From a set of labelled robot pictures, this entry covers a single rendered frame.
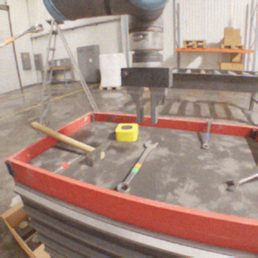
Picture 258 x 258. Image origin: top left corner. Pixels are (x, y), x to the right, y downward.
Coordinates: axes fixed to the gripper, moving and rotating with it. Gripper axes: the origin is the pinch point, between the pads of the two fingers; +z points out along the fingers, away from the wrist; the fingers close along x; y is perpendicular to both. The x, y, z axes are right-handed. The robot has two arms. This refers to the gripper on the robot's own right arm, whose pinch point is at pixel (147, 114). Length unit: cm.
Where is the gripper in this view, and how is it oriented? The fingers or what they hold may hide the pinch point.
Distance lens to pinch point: 51.0
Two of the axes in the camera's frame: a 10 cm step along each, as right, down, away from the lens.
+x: 9.3, 1.0, -3.6
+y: -3.8, 3.4, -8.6
